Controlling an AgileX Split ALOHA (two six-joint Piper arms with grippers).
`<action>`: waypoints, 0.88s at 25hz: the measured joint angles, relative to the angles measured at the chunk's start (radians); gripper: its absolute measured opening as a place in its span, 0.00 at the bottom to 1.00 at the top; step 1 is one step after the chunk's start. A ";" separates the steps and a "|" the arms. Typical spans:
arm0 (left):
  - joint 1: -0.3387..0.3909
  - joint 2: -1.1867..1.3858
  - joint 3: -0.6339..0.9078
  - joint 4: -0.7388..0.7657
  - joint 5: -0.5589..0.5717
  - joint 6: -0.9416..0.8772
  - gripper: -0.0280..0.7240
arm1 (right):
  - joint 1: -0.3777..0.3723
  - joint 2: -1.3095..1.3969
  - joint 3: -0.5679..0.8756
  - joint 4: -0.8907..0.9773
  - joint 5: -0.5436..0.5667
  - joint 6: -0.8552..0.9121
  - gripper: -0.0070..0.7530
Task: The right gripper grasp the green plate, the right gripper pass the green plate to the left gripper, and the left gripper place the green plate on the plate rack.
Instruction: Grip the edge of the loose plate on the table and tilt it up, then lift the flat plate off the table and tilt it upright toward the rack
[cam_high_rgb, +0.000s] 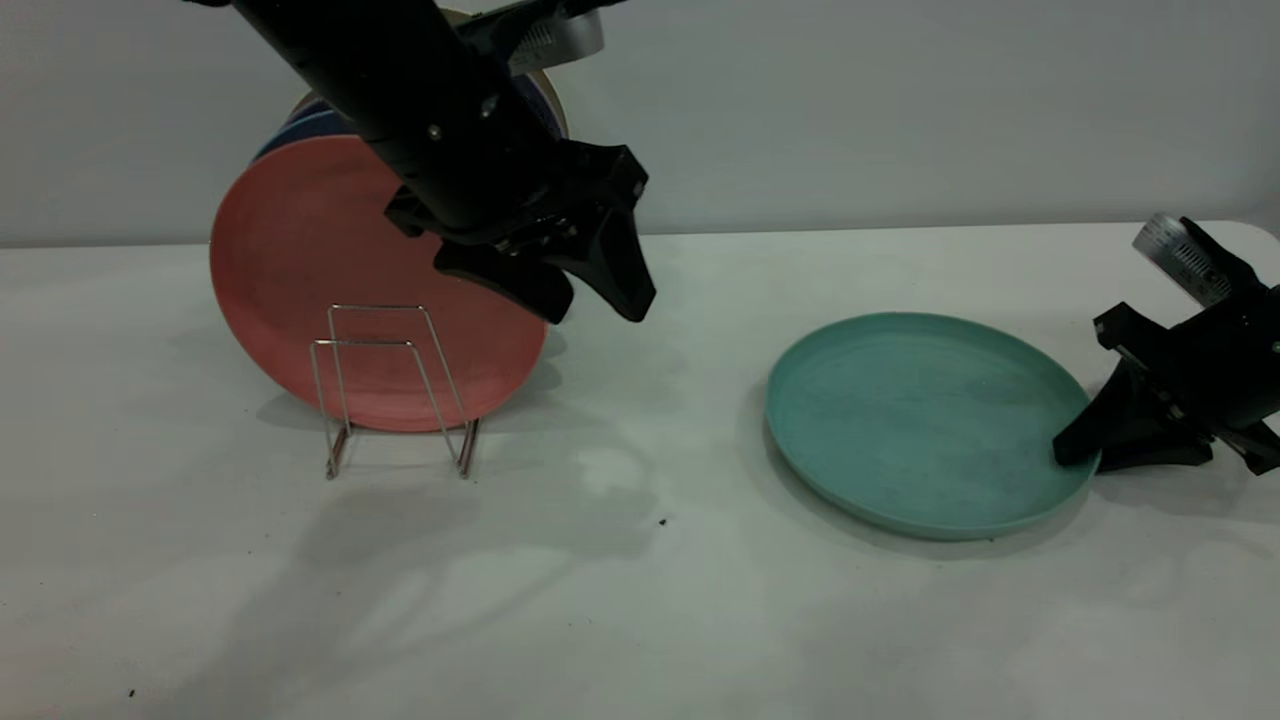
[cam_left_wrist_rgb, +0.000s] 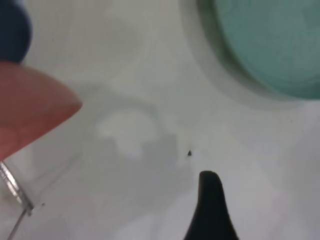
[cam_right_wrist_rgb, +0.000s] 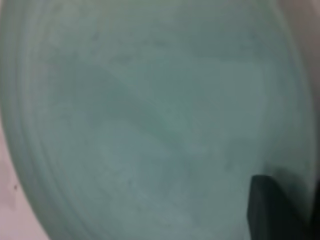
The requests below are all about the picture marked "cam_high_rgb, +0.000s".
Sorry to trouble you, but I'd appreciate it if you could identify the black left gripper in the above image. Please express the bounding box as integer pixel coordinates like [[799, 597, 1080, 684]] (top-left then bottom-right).
[[385, 140, 658, 325]]

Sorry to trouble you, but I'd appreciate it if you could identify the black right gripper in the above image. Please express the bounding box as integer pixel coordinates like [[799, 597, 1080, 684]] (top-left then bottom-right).
[[1052, 283, 1280, 477]]

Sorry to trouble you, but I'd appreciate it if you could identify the green round plate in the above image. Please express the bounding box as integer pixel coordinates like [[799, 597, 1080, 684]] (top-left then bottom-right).
[[765, 312, 1101, 541]]

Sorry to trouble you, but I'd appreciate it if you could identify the blue round plate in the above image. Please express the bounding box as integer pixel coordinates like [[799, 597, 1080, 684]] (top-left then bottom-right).
[[515, 75, 561, 141], [252, 108, 366, 161]]

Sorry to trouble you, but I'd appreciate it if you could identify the red round plate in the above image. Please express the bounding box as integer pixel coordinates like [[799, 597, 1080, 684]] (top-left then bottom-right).
[[210, 135, 549, 433]]

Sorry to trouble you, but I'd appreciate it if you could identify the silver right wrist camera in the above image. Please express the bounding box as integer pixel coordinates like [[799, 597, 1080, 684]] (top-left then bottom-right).
[[1132, 213, 1266, 306]]

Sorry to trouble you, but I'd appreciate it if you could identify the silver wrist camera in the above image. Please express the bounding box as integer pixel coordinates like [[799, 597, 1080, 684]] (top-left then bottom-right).
[[460, 0, 606, 76], [1132, 213, 1266, 306]]

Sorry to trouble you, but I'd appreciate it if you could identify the metal wire plate rack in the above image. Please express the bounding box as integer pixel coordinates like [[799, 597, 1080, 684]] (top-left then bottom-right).
[[310, 304, 481, 479]]

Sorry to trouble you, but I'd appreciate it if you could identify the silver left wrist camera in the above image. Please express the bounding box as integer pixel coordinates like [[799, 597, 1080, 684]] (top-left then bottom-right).
[[460, 0, 606, 76]]

